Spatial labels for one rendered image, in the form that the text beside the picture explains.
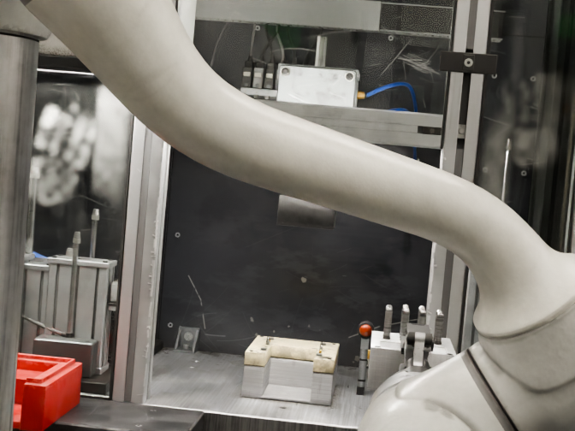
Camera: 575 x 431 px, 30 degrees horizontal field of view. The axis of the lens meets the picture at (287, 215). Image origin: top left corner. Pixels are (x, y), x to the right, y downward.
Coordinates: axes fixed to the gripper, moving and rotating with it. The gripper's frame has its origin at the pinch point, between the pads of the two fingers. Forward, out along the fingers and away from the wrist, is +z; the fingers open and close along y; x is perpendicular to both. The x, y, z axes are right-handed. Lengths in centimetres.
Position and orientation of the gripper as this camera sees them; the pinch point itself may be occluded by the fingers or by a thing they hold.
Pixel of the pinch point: (411, 369)
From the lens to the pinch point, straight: 122.8
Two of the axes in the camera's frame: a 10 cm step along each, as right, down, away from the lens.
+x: -9.9, -1.0, 0.9
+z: 1.0, -0.7, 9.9
